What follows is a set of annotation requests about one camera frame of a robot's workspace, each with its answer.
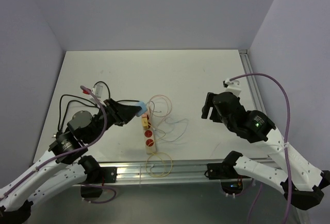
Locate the black power strip cord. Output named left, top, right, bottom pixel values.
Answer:
left=51, top=80, right=140, bottom=141

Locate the aluminium right side rail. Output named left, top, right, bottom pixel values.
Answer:
left=238, top=49, right=278, bottom=145

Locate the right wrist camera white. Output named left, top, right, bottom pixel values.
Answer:
left=223, top=78, right=242, bottom=97

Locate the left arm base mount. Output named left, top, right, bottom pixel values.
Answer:
left=80, top=167, right=117, bottom=204

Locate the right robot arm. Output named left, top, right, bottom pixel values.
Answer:
left=202, top=92, right=329, bottom=210

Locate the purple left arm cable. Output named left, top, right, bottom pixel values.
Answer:
left=0, top=84, right=118, bottom=204

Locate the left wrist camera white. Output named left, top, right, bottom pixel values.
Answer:
left=82, top=84, right=104, bottom=104

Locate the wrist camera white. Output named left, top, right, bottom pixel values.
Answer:
left=82, top=84, right=104, bottom=104
left=223, top=78, right=242, bottom=97

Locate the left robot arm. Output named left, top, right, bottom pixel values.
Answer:
left=1, top=98, right=147, bottom=223

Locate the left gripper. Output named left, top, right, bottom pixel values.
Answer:
left=86, top=97, right=142, bottom=143

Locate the yellow charger plug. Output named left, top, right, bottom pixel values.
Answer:
left=141, top=116, right=149, bottom=129

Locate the beige red power strip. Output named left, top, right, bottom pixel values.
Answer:
left=143, top=112, right=157, bottom=155

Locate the aluminium front rail frame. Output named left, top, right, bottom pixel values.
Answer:
left=25, top=161, right=261, bottom=186

